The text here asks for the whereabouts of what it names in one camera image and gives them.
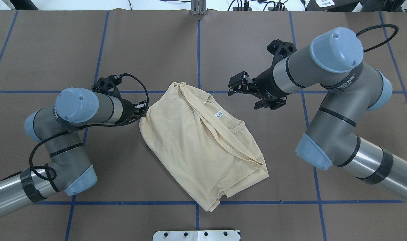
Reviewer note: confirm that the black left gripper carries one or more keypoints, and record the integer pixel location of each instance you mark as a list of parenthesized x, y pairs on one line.
[(127, 110)]

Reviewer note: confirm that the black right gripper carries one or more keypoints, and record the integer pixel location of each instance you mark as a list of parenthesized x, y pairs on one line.
[(266, 84)]

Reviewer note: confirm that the beige long-sleeve printed shirt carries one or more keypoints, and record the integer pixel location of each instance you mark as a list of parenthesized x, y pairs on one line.
[(207, 151)]

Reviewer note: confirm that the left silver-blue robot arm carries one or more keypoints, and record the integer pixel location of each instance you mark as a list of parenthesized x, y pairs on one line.
[(59, 161)]

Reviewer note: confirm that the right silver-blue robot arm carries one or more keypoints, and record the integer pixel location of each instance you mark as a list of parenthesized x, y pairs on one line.
[(335, 61)]

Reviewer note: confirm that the dark equipment box top right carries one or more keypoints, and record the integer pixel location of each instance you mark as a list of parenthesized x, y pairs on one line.
[(350, 5)]

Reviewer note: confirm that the brown table mat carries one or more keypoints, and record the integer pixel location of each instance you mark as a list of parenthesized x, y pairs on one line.
[(44, 52)]

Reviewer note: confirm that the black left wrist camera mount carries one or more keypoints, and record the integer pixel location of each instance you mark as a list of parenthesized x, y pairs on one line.
[(108, 86)]

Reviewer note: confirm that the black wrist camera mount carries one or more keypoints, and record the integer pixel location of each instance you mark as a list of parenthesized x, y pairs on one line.
[(280, 50), (108, 86)]

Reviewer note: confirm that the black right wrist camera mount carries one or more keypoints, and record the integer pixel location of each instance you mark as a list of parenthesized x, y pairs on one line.
[(280, 50)]

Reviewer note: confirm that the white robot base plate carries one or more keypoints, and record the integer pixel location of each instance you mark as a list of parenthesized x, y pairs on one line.
[(198, 235)]

